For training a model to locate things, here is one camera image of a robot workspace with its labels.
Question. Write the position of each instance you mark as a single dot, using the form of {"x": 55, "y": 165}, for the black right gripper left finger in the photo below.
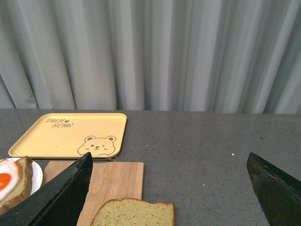
{"x": 59, "y": 202}

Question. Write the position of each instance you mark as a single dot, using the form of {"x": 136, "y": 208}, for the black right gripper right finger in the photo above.
{"x": 278, "y": 193}

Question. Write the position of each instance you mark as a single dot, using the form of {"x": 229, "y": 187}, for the white round plate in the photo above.
{"x": 37, "y": 176}

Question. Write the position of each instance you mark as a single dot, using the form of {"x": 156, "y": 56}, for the bread slice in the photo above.
{"x": 134, "y": 212}
{"x": 23, "y": 189}

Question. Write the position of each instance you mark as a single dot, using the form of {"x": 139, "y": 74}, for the toy fried egg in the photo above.
{"x": 10, "y": 176}

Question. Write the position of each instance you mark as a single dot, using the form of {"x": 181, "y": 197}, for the bamboo cutting board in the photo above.
{"x": 111, "y": 180}

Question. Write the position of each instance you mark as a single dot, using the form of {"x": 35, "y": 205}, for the yellow bear tray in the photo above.
{"x": 71, "y": 135}

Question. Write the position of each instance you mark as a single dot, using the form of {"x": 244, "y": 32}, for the grey curtain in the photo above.
{"x": 227, "y": 56}

